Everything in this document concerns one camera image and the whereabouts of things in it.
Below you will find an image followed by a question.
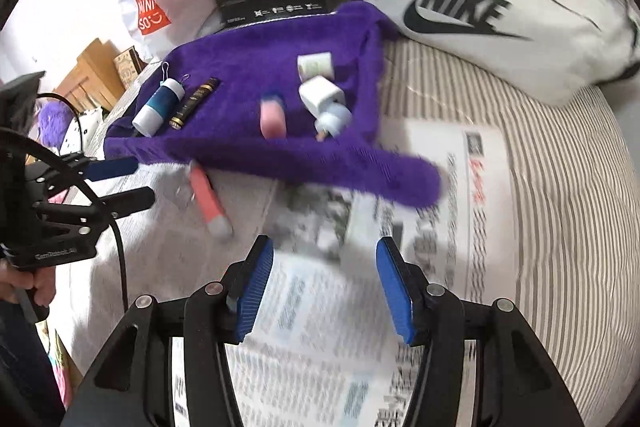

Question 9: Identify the person's left hand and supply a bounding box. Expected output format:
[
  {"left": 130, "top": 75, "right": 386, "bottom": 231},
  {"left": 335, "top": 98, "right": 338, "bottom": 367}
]
[{"left": 0, "top": 264, "right": 57, "bottom": 308}]

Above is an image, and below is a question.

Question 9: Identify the dark brown tube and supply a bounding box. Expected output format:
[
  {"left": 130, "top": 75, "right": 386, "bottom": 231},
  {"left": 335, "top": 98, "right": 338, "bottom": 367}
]
[{"left": 169, "top": 77, "right": 222, "bottom": 130}]

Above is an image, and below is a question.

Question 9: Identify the newspaper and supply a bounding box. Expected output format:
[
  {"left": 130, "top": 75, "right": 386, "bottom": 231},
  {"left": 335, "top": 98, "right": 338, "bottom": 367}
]
[{"left": 50, "top": 117, "right": 516, "bottom": 427}]

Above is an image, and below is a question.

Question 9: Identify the pink bottle with blue cap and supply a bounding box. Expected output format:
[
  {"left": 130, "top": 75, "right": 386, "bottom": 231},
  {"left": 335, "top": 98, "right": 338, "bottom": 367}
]
[{"left": 260, "top": 93, "right": 287, "bottom": 139}]

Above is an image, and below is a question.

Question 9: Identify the teal binder clip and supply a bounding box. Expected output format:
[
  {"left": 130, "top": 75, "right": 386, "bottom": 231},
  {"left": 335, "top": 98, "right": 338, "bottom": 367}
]
[{"left": 159, "top": 62, "right": 192, "bottom": 88}]

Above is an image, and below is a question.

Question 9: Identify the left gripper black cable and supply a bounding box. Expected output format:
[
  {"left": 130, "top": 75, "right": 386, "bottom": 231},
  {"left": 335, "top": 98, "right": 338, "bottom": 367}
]
[{"left": 0, "top": 92, "right": 128, "bottom": 315}]

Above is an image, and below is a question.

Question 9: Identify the wooden cabinet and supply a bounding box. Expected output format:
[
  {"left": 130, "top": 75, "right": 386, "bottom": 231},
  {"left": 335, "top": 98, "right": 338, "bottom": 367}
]
[{"left": 52, "top": 38, "right": 151, "bottom": 112}]

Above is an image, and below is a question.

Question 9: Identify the grey waist bag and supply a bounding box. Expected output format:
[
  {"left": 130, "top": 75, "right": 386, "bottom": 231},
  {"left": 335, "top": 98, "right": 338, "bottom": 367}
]
[{"left": 350, "top": 0, "right": 640, "bottom": 106}]

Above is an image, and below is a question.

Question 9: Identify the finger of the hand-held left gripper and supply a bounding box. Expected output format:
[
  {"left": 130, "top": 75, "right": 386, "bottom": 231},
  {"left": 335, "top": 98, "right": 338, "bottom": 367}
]
[
  {"left": 50, "top": 152, "right": 139, "bottom": 182},
  {"left": 35, "top": 187, "right": 156, "bottom": 228}
]

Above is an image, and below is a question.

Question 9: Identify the person's left forearm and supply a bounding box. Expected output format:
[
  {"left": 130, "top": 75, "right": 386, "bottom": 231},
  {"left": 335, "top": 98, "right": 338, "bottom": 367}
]
[{"left": 0, "top": 299, "right": 66, "bottom": 427}]

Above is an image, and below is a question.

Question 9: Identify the small bottle with white cap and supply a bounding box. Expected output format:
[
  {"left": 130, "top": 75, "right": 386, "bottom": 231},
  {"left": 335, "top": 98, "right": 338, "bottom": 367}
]
[{"left": 314, "top": 103, "right": 353, "bottom": 142}]

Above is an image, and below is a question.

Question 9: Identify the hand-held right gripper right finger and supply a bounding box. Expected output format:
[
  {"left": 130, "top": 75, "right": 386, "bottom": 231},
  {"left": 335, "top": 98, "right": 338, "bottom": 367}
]
[{"left": 376, "top": 236, "right": 586, "bottom": 427}]

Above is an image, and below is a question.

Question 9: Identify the purple towel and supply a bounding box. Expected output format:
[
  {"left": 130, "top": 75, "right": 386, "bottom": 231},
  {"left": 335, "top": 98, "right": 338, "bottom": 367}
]
[{"left": 102, "top": 1, "right": 443, "bottom": 210}]

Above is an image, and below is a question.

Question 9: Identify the white tape roll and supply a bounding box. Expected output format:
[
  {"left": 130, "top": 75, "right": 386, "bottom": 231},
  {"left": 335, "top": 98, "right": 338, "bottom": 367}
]
[{"left": 297, "top": 52, "right": 335, "bottom": 82}]

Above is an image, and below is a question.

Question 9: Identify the brown cardboard box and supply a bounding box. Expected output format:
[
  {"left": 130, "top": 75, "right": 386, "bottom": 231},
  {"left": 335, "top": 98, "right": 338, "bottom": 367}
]
[{"left": 112, "top": 47, "right": 148, "bottom": 80}]

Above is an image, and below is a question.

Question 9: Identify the blue and white bottle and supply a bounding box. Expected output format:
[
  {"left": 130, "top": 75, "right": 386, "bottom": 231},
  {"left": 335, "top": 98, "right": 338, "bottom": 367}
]
[{"left": 131, "top": 78, "right": 186, "bottom": 138}]

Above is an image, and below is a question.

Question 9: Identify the white dotted bag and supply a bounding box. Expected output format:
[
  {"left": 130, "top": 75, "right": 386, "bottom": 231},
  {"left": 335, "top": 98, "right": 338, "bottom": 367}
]
[{"left": 75, "top": 107, "right": 107, "bottom": 148}]

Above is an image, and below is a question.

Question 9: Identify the white plug charger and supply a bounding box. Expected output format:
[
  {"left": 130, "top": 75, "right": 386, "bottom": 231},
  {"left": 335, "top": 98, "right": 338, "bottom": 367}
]
[{"left": 298, "top": 76, "right": 347, "bottom": 118}]

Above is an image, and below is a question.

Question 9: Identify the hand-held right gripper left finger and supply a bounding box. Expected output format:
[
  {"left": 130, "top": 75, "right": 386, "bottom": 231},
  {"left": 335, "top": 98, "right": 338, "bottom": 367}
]
[{"left": 60, "top": 234, "right": 276, "bottom": 427}]

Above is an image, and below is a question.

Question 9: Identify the purple fluffy toy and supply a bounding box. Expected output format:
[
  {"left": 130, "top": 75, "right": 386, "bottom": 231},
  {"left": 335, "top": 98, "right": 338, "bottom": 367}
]
[{"left": 37, "top": 102, "right": 76, "bottom": 152}]

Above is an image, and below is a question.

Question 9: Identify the colourful printed cloth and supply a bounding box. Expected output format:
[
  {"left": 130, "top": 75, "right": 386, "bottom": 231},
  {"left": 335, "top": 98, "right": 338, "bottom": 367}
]
[{"left": 35, "top": 322, "right": 83, "bottom": 408}]

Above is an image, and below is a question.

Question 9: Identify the striped bed sheet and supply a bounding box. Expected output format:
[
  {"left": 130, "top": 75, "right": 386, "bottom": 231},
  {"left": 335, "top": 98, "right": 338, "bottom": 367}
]
[{"left": 65, "top": 37, "right": 636, "bottom": 427}]

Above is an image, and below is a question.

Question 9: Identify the pink tube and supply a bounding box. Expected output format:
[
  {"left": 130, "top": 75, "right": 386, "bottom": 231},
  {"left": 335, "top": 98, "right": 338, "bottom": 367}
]
[{"left": 189, "top": 161, "right": 234, "bottom": 239}]

